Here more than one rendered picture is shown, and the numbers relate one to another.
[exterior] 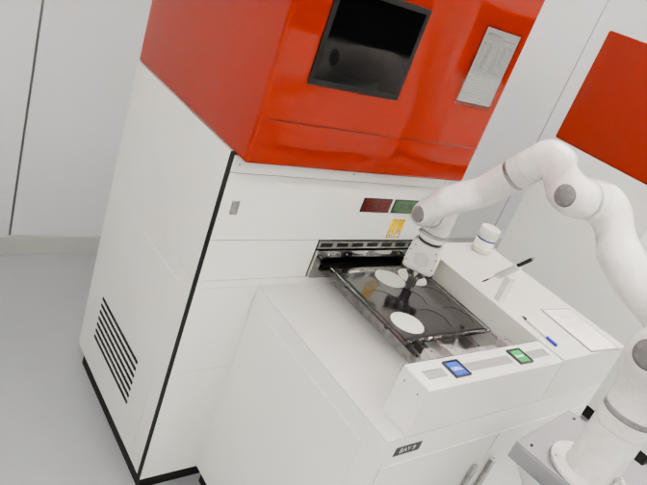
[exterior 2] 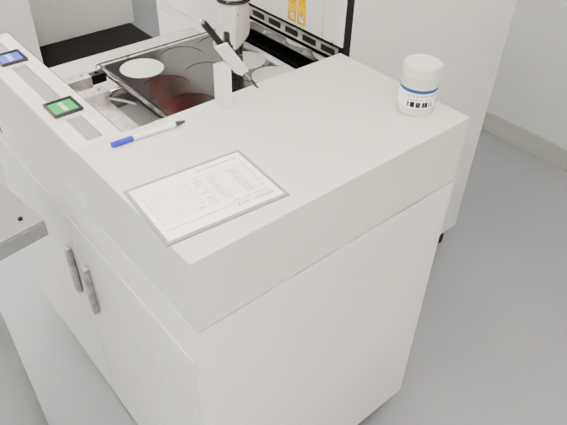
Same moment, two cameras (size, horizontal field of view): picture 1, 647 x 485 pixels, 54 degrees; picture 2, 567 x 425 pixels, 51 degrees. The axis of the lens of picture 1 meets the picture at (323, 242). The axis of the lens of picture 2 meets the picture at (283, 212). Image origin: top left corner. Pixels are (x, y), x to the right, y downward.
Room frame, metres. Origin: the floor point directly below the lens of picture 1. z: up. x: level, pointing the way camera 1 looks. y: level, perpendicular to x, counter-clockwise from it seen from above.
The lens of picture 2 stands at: (1.96, -1.56, 1.54)
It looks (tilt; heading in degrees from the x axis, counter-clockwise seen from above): 40 degrees down; 92
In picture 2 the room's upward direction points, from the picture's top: 2 degrees clockwise
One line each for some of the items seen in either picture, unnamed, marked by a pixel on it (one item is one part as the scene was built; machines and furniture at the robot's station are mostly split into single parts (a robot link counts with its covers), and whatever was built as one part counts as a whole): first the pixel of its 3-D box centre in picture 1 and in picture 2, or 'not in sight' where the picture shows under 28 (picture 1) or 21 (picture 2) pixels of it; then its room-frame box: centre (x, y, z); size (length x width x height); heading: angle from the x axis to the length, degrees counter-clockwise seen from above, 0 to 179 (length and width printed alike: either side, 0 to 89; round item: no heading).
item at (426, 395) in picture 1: (478, 383); (44, 113); (1.42, -0.51, 0.89); 0.55 x 0.09 x 0.14; 133
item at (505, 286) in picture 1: (504, 279); (229, 72); (1.82, -0.56, 1.03); 0.06 x 0.04 x 0.13; 43
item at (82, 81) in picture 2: (435, 361); (72, 84); (1.45, -0.39, 0.89); 0.08 x 0.03 x 0.03; 43
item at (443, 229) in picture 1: (442, 212); not in sight; (1.80, -0.30, 1.17); 0.09 x 0.08 x 0.13; 136
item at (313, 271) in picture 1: (365, 262); (273, 48); (1.88, -0.15, 0.89); 0.44 x 0.02 x 0.10; 133
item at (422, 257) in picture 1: (425, 253); (234, 18); (1.80, -0.30, 1.03); 0.10 x 0.07 x 0.11; 77
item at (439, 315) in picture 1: (409, 298); (207, 72); (1.73, -0.30, 0.90); 0.34 x 0.34 x 0.01; 43
